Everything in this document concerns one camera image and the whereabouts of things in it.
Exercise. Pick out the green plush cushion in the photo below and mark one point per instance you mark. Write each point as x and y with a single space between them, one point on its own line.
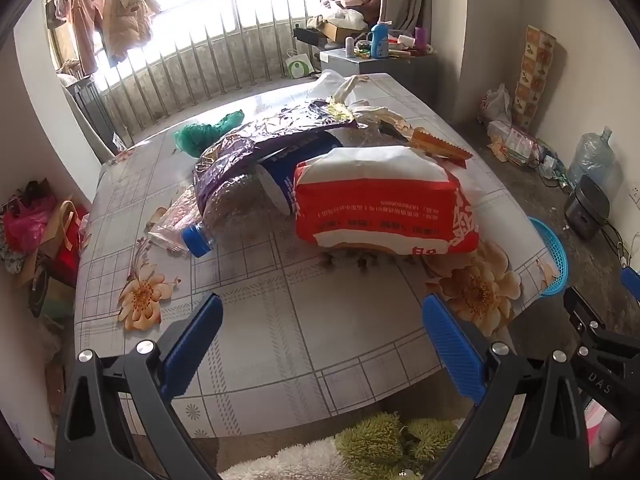
380 442

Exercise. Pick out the green plastic bag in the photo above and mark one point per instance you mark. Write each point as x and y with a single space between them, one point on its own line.
200 137

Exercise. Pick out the hanging beige puffy jacket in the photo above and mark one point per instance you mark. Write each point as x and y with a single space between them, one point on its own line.
125 15

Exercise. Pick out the pink printed blanket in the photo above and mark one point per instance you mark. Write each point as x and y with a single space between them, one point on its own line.
605 430

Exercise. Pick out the clear cola bottle blue label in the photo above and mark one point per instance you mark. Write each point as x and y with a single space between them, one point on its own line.
225 210

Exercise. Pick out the red paper bag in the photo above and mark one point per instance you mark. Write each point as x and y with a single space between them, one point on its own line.
67 250

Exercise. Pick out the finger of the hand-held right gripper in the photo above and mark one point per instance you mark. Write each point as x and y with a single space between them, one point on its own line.
582 310
631 284

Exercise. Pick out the white plastic bag red print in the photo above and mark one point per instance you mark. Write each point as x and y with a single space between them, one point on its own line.
495 105

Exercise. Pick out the wall outlet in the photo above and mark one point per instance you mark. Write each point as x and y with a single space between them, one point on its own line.
635 192

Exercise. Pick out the small white bottle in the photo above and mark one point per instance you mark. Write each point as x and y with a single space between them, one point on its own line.
350 46

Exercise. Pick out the purple cup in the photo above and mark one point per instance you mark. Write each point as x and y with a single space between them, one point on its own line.
422 36

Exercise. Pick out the blue plastic basket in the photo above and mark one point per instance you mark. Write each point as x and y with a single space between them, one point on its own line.
555 260

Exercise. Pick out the red white paper package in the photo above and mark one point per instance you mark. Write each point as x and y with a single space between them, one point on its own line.
380 200

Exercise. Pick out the pink plastic bag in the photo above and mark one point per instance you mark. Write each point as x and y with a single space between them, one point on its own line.
27 220

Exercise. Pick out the empty blue water jug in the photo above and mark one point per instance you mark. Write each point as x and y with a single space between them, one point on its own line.
592 157

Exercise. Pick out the gold packet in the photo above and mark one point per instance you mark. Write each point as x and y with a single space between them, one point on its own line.
435 144

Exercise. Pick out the pile of clothes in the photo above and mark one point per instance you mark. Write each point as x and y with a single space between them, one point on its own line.
352 0

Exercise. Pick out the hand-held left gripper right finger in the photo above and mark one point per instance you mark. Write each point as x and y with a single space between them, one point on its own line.
452 345

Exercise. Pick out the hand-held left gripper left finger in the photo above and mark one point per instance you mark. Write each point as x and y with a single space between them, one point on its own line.
192 340

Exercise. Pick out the cardboard box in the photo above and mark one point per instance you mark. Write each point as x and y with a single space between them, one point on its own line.
340 31

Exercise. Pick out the tall tile-patterned box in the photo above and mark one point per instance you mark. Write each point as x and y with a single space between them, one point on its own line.
535 80

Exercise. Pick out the black rice cooker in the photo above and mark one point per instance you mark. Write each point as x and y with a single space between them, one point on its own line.
587 207

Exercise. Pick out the blue detergent bottle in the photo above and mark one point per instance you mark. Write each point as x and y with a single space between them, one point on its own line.
380 40

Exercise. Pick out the metal balcony railing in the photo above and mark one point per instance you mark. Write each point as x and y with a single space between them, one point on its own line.
225 60

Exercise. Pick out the pile of food packages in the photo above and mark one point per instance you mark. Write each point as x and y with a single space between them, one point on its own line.
515 142

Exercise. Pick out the grey cabinet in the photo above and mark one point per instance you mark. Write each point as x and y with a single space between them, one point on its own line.
390 72

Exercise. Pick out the purple snack bag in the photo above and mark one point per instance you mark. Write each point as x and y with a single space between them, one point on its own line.
260 135

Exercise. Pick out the hanging pink garment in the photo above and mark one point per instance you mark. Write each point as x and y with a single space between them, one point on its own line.
82 20

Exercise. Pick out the white paper bag green logo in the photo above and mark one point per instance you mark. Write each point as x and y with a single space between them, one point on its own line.
300 66

